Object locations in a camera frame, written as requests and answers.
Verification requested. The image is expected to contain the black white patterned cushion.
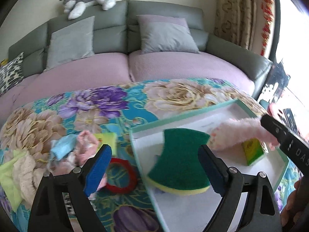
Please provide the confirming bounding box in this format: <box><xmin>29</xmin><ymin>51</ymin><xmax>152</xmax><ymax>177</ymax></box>
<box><xmin>0</xmin><ymin>52</ymin><xmax>25</xmax><ymax>95</ymax></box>

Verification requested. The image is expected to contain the beige patterned curtain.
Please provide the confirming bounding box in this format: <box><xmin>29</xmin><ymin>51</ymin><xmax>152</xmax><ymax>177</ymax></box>
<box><xmin>214</xmin><ymin>0</ymin><xmax>269</xmax><ymax>50</ymax></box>

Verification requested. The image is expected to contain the pink fluffy cloth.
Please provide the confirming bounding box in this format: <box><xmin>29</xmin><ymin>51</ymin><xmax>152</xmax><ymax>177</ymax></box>
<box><xmin>209</xmin><ymin>117</ymin><xmax>279</xmax><ymax>151</ymax></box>

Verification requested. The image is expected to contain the red tape roll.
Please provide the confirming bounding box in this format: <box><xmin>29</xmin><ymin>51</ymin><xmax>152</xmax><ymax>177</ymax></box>
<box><xmin>105</xmin><ymin>158</ymin><xmax>138</xmax><ymax>194</ymax></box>

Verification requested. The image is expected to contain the black metal rack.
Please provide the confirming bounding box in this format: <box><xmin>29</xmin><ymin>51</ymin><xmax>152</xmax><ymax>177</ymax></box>
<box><xmin>259</xmin><ymin>59</ymin><xmax>291</xmax><ymax>102</ymax></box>

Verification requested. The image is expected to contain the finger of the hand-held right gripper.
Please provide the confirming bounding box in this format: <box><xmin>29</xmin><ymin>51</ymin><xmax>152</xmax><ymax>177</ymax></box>
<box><xmin>261</xmin><ymin>114</ymin><xmax>294</xmax><ymax>149</ymax></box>

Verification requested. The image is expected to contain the red hanging decoration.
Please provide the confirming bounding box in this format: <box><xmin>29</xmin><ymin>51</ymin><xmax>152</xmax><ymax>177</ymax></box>
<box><xmin>259</xmin><ymin>0</ymin><xmax>276</xmax><ymax>56</ymax></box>

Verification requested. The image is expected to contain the green tissue packet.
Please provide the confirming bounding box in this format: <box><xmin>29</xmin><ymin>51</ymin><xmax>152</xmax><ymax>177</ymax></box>
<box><xmin>241</xmin><ymin>139</ymin><xmax>265</xmax><ymax>166</ymax></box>
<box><xmin>94</xmin><ymin>132</ymin><xmax>119</xmax><ymax>156</ymax></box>

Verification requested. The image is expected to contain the black remote control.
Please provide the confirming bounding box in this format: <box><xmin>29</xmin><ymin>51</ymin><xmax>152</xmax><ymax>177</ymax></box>
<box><xmin>284</xmin><ymin>108</ymin><xmax>301</xmax><ymax>132</ymax></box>

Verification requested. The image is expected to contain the person's right hand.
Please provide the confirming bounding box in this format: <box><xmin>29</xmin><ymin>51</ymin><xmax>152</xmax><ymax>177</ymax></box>
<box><xmin>281</xmin><ymin>177</ymin><xmax>309</xmax><ymax>225</ymax></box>

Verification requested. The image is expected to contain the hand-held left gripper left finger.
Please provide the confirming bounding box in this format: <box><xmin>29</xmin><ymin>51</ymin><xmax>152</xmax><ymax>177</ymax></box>
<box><xmin>28</xmin><ymin>144</ymin><xmax>113</xmax><ymax>232</ymax></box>

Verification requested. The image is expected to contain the floral blanket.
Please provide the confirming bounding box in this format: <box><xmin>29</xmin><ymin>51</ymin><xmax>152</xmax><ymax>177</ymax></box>
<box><xmin>0</xmin><ymin>77</ymin><xmax>309</xmax><ymax>232</ymax></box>

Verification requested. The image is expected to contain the green and yellow sponge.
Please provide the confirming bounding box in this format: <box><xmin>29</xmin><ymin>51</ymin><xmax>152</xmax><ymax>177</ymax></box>
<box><xmin>146</xmin><ymin>129</ymin><xmax>211</xmax><ymax>196</ymax></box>

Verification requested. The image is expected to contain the grey cushion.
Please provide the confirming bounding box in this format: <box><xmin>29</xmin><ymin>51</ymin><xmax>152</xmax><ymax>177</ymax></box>
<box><xmin>43</xmin><ymin>16</ymin><xmax>95</xmax><ymax>72</ymax></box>
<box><xmin>139</xmin><ymin>22</ymin><xmax>201</xmax><ymax>54</ymax></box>

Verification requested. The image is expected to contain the dark window frame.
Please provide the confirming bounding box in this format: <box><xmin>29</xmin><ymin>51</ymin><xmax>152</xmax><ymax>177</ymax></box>
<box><xmin>267</xmin><ymin>0</ymin><xmax>284</xmax><ymax>64</ymax></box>

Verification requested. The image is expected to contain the grey white plush dog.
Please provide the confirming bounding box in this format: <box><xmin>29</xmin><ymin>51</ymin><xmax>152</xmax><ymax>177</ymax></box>
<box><xmin>59</xmin><ymin>0</ymin><xmax>119</xmax><ymax>20</ymax></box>

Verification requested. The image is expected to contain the grey sofa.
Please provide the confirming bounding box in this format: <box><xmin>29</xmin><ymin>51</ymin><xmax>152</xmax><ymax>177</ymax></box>
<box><xmin>8</xmin><ymin>0</ymin><xmax>273</xmax><ymax>95</ymax></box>

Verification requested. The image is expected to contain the pink stool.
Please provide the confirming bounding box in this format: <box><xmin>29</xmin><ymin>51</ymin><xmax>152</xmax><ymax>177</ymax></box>
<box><xmin>268</xmin><ymin>102</ymin><xmax>309</xmax><ymax>142</ymax></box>

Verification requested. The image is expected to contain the cream fluffy cloth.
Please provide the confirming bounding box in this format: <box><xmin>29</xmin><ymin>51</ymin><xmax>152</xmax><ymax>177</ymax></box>
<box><xmin>12</xmin><ymin>153</ymin><xmax>52</xmax><ymax>202</ymax></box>

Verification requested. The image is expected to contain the teal shallow cardboard box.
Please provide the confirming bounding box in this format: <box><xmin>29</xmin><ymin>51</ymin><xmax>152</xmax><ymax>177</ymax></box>
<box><xmin>129</xmin><ymin>98</ymin><xmax>289</xmax><ymax>232</ymax></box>

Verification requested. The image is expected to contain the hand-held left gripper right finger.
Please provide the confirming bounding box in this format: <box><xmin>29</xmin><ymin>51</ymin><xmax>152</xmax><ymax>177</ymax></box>
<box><xmin>197</xmin><ymin>144</ymin><xmax>283</xmax><ymax>232</ymax></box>

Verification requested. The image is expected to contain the pale pink crumpled cloth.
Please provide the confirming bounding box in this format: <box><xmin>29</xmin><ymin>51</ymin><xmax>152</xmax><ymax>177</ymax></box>
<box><xmin>72</xmin><ymin>130</ymin><xmax>107</xmax><ymax>191</ymax></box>

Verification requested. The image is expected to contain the light blue cloth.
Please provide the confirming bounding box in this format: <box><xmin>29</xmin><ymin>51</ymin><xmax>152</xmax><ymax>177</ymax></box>
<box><xmin>50</xmin><ymin>135</ymin><xmax>78</xmax><ymax>161</ymax></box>

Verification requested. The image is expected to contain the purple sofa seat cover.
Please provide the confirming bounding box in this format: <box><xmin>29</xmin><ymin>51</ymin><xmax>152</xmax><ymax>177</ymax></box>
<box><xmin>0</xmin><ymin>52</ymin><xmax>132</xmax><ymax>116</ymax></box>
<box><xmin>128</xmin><ymin>49</ymin><xmax>256</xmax><ymax>93</ymax></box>

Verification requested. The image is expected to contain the purple cushion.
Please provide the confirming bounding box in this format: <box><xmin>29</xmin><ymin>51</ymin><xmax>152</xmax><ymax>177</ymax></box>
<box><xmin>136</xmin><ymin>14</ymin><xmax>189</xmax><ymax>27</ymax></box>

